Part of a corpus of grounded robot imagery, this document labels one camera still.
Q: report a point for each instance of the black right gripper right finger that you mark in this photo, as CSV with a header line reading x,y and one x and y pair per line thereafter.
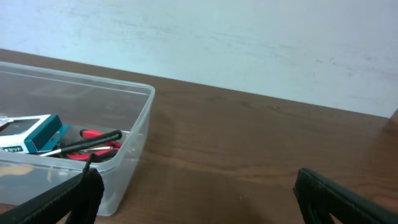
x,y
321,200

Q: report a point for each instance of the red handled pliers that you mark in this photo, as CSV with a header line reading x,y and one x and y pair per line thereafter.
x,y
103,151

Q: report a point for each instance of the clear plastic container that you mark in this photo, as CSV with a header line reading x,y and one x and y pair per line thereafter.
x,y
82,102

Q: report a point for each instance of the blue white screwdriver box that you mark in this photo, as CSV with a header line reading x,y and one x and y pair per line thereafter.
x,y
31,134

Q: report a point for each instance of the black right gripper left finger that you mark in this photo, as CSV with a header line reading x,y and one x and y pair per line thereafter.
x,y
78,199

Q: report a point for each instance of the small black-handled hammer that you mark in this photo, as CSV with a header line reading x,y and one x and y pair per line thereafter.
x,y
86,143

